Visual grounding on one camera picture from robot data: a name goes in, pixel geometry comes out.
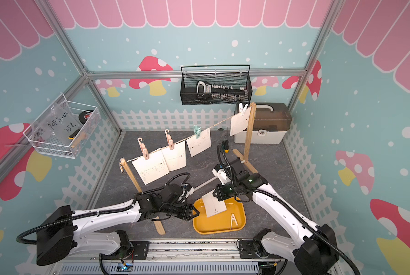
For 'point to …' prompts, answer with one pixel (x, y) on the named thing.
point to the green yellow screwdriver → (226, 146)
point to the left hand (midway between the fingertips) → (194, 216)
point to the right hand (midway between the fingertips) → (215, 193)
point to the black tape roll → (84, 116)
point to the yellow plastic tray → (220, 222)
